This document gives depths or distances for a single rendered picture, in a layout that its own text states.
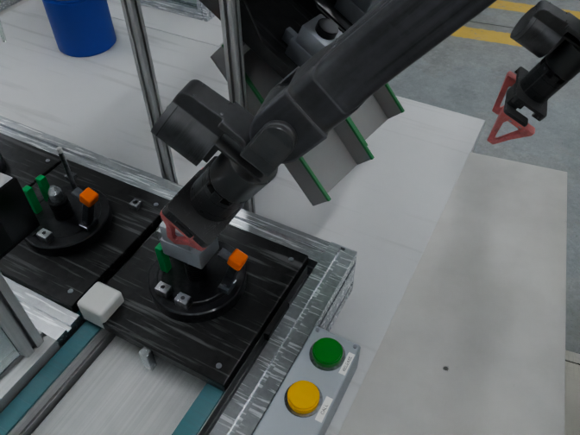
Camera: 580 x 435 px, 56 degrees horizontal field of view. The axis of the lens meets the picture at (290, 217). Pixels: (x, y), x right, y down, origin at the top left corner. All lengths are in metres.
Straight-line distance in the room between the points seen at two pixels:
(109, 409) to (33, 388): 0.10
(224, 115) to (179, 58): 1.00
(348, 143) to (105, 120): 0.63
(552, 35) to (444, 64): 2.31
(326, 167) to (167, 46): 0.81
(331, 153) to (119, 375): 0.48
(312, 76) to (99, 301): 0.46
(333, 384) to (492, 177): 0.63
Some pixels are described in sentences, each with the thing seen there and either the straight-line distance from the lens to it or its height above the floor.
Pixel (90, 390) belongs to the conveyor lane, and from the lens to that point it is 0.82.
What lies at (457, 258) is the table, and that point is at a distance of 1.01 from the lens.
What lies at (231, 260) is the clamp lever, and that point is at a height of 1.07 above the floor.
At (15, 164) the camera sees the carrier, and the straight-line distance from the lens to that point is 1.11.
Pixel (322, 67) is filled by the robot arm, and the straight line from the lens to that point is 0.49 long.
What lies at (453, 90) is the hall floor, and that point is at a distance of 3.06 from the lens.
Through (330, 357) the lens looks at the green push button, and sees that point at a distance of 0.73.
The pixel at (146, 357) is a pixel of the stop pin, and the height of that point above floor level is 0.96.
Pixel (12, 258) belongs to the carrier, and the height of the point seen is 0.97.
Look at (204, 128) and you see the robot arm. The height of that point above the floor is 1.29.
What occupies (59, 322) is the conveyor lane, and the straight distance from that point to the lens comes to 0.85.
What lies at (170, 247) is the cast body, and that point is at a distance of 0.74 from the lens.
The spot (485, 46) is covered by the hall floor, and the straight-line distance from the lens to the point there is 3.51.
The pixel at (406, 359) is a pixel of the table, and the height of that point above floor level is 0.86.
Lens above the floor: 1.61
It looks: 46 degrees down
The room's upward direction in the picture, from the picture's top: 1 degrees counter-clockwise
